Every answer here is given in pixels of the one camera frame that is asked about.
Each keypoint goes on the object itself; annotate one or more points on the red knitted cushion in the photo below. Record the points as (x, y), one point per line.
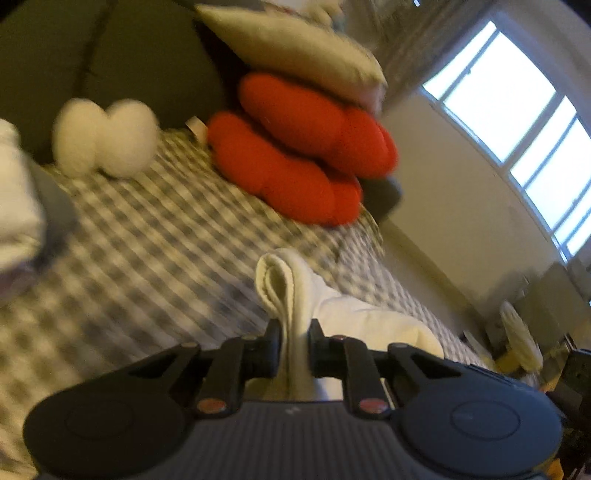
(277, 175)
(314, 120)

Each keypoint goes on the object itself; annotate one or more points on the beige chair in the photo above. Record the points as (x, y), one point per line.
(558, 295)

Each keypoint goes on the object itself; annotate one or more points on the cream white garment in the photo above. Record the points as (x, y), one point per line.
(351, 314)

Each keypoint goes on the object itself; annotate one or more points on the white plush toy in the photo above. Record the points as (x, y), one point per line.
(111, 138)

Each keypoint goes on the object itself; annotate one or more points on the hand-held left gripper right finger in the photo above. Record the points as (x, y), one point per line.
(316, 348)

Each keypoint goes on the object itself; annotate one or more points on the patterned curtain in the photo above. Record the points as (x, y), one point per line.
(415, 46)

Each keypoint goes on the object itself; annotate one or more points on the window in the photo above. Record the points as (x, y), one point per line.
(508, 106)

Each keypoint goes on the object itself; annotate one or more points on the folded purple garment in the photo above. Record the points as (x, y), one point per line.
(16, 286)

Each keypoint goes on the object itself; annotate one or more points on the folded white garment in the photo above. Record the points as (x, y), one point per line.
(18, 207)

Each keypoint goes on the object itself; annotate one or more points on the white fan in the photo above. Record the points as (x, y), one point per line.
(521, 337)

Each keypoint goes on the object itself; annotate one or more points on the dark grey sofa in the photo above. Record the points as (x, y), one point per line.
(69, 55)

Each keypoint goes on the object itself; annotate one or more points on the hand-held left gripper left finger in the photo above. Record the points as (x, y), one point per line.
(273, 348)

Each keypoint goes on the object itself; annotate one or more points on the grey white checkered blanket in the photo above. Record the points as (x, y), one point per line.
(152, 258)

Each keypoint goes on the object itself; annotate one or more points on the beige pillow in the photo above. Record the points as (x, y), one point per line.
(295, 50)

